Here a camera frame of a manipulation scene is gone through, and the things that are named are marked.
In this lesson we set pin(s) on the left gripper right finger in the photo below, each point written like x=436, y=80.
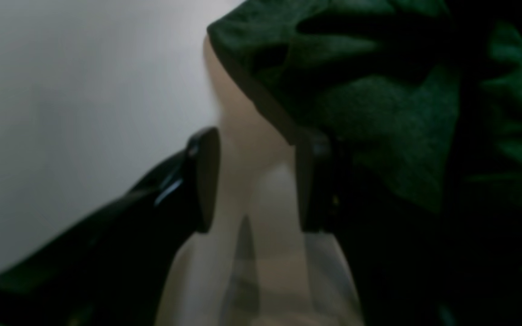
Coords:
x=409, y=268

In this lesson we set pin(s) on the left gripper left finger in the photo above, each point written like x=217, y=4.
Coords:
x=110, y=268

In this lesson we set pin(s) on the dark green t-shirt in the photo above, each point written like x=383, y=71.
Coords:
x=426, y=94

